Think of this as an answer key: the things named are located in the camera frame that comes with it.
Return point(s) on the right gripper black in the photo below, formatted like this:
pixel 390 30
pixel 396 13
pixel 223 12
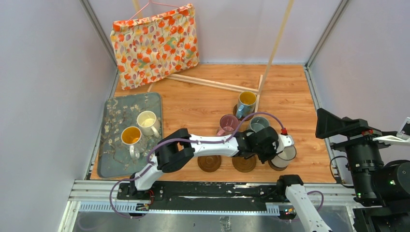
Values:
pixel 328 123

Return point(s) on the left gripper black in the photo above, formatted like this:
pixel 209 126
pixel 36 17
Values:
pixel 274 147

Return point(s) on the white grey mug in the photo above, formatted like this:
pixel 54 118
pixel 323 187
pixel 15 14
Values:
pixel 285 157

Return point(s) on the pink mug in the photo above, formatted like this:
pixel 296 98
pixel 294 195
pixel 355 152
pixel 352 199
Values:
pixel 227 125

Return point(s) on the blue mug yellow inside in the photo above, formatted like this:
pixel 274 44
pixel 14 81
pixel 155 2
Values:
pixel 246 104

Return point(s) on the cream mug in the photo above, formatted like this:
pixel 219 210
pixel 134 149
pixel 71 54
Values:
pixel 148 123

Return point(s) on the white mug orange inside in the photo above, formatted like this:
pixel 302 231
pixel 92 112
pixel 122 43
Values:
pixel 132 137

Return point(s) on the small dark brown coaster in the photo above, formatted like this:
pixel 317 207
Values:
pixel 274 167

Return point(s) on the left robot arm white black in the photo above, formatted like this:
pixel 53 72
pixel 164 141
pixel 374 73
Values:
pixel 175 151

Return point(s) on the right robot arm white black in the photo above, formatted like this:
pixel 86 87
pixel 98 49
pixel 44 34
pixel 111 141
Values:
pixel 381 215

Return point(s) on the floral grey tray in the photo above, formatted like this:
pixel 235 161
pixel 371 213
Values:
pixel 114 159

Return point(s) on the floral orange fabric bag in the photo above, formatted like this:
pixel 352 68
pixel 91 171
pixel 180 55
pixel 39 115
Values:
pixel 149 49

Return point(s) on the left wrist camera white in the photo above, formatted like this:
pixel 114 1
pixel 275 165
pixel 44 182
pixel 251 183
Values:
pixel 284 141

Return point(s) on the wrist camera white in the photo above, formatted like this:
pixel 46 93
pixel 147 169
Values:
pixel 402 137
pixel 284 141

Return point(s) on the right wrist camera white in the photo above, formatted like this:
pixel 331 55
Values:
pixel 402 137

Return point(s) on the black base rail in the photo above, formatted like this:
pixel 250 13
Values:
pixel 205 196

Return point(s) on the pink wire hanger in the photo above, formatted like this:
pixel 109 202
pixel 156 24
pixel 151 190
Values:
pixel 144 8

